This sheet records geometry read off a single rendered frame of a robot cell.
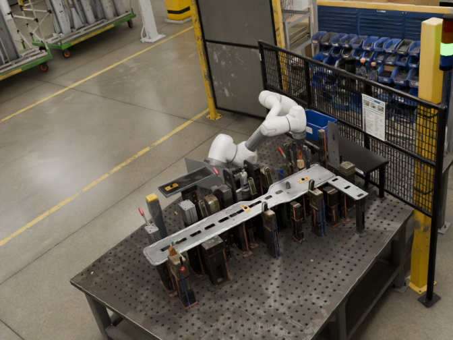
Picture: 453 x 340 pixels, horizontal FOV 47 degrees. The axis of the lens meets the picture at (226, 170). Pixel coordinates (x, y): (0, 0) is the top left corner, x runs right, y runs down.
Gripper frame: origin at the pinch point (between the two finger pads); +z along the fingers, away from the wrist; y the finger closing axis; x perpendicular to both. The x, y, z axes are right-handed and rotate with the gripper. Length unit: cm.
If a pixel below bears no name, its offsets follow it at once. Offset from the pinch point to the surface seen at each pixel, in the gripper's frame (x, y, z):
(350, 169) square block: 26.8, 16.8, 9.5
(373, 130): 54, 10, -6
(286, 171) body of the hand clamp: -2.8, -15.4, 12.6
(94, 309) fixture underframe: -153, -42, 70
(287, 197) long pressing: -20.0, 9.1, 13.6
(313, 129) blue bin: 36.1, -32.9, 1.3
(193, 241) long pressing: -89, 6, 14
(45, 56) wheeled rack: -25, -708, 85
